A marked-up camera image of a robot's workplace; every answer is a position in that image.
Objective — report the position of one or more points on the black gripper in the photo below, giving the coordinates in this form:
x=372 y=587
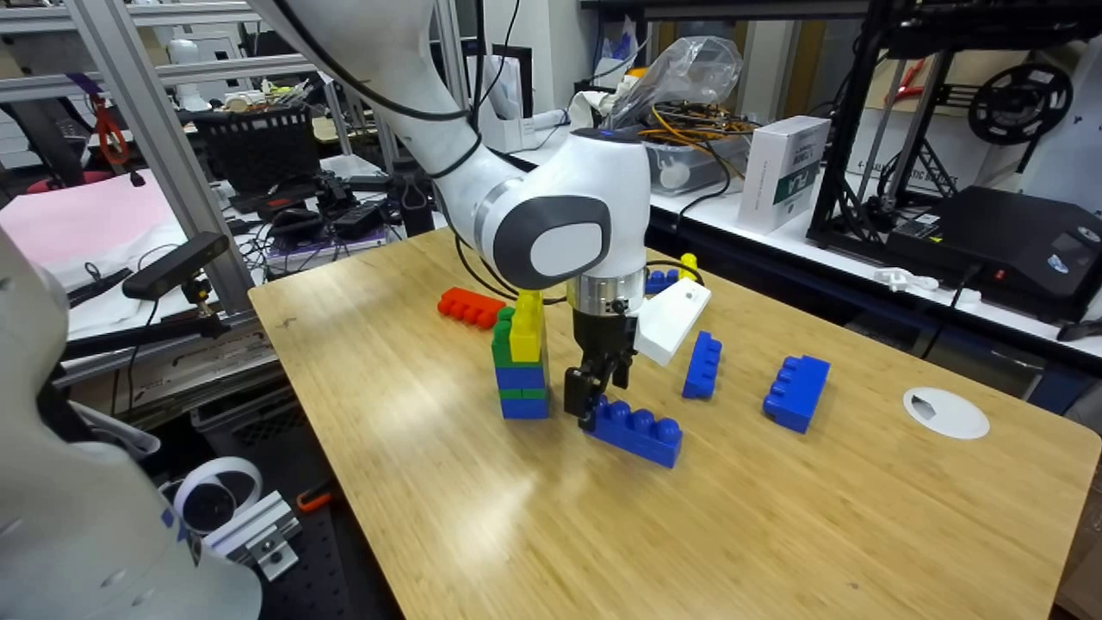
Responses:
x=603 y=338

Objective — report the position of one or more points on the thin green toy block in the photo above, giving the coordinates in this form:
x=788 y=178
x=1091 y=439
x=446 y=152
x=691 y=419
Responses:
x=524 y=393

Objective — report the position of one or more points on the blue square toy block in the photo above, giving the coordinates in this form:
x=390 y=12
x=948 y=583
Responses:
x=522 y=377
x=524 y=407

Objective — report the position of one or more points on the yellow three-stud toy block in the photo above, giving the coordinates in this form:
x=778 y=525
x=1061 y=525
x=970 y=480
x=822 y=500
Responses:
x=528 y=332

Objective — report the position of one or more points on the tall green toy block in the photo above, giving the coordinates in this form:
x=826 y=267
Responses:
x=502 y=346

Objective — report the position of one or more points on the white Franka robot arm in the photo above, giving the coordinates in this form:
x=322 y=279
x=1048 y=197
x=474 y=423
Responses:
x=551 y=194

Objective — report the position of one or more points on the yellow tall two-stud block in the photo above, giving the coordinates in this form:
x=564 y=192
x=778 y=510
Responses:
x=687 y=267

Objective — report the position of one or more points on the red eight-stud toy block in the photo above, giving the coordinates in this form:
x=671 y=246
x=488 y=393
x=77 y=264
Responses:
x=470 y=308

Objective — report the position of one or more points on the blue wide six-stud block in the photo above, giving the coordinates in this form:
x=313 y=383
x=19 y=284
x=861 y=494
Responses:
x=794 y=397

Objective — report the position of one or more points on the clear plastic storage bin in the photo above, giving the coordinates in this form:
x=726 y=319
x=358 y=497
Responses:
x=699 y=175

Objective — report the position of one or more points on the white workbench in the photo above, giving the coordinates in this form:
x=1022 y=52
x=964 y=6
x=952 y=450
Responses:
x=847 y=261

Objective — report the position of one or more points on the white cardboard box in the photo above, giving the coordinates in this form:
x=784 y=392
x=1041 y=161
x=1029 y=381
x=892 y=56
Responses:
x=778 y=156

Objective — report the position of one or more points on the clear plastic bag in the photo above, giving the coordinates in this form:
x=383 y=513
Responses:
x=691 y=69

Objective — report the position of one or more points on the black printer device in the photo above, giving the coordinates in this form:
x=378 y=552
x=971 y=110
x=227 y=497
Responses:
x=1009 y=246

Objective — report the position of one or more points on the black filament spool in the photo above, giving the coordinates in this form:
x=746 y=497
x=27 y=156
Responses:
x=994 y=105

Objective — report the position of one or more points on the pink foam sheet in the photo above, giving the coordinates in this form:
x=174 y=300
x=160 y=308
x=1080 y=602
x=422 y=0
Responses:
x=80 y=226

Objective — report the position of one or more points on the metal clamp bracket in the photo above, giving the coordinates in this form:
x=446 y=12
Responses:
x=259 y=536

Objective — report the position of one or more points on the black stereo camera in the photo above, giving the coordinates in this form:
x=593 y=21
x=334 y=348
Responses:
x=174 y=271

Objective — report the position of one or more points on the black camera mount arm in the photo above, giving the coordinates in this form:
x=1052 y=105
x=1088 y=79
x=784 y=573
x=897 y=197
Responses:
x=137 y=334

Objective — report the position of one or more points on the aluminium extrusion post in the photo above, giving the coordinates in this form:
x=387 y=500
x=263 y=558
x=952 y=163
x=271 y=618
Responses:
x=157 y=127

